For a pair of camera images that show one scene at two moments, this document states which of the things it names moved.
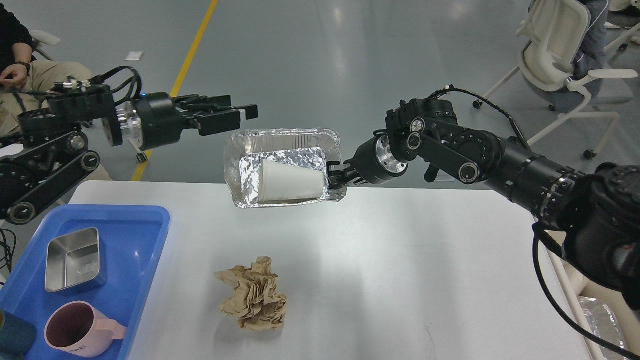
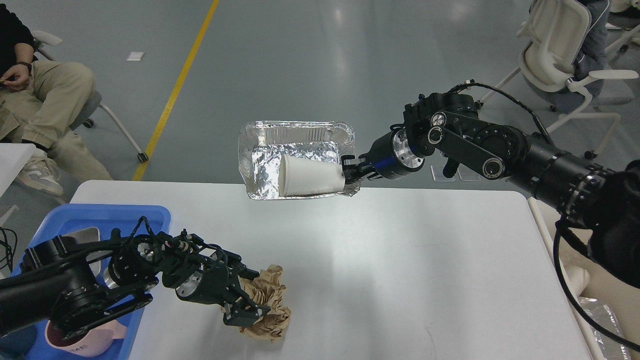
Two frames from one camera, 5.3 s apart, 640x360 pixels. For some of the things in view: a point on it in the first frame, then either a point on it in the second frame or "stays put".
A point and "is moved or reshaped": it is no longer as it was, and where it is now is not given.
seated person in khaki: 23,77 stays put
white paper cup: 280,182 is moved or reshaped
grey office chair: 41,37 stays put
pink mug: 78,328 stays put
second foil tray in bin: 603,323 stays put
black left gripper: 154,120 -> 216,283
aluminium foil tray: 303,147 is moved or reshaped
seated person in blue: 591,56 stays put
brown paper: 255,302 is moved or reshaped
